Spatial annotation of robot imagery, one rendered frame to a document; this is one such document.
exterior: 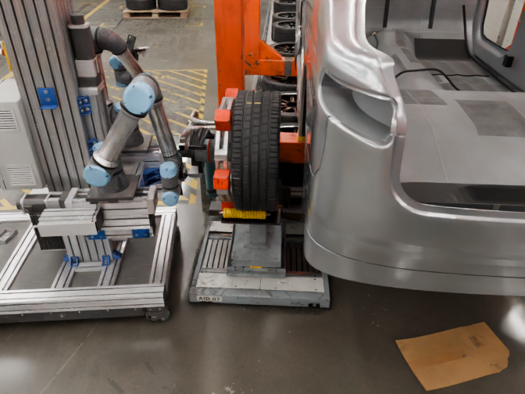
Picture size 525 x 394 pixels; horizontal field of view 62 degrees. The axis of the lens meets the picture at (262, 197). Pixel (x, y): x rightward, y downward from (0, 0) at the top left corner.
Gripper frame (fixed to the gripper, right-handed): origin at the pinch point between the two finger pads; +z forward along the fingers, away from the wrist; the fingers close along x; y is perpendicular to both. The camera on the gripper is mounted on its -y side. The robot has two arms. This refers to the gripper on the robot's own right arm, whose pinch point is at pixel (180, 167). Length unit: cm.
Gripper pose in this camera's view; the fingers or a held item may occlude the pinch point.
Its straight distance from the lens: 235.6
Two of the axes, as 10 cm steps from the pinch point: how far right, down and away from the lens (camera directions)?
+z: -0.3, -5.4, 8.4
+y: 0.1, -8.4, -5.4
